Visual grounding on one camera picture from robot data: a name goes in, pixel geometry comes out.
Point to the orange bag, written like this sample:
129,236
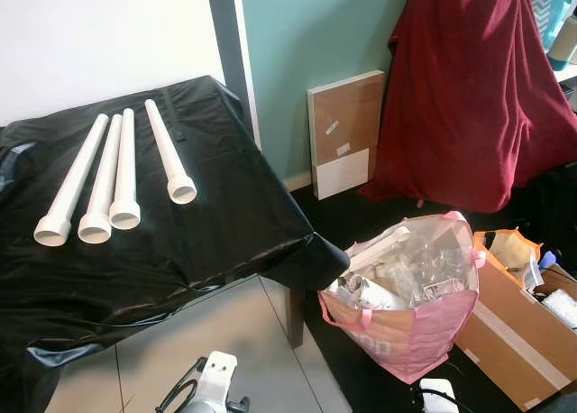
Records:
509,251

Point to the white bubble wrap roll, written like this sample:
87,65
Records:
563,309

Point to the dark red cloth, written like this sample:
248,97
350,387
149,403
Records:
469,97

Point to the brown cardboard box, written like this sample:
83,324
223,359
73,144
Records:
514,341

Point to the white and teal water bottle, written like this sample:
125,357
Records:
563,39

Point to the crumpled clear plastic wrap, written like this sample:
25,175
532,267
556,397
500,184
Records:
424,269

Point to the teal chevron pattern bag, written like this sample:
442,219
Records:
548,3

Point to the pink plastic bag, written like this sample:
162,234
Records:
406,332

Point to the brown and white flat board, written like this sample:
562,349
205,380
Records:
347,124

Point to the dark wooden table leg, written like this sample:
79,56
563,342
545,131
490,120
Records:
294,318

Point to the black plastic table cover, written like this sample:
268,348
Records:
207,233

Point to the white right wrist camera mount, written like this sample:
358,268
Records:
439,397

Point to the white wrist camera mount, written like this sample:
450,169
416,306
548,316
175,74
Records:
219,377
439,397

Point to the dark grey wall trim strip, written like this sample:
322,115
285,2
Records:
230,52

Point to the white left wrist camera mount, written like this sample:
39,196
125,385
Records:
219,377

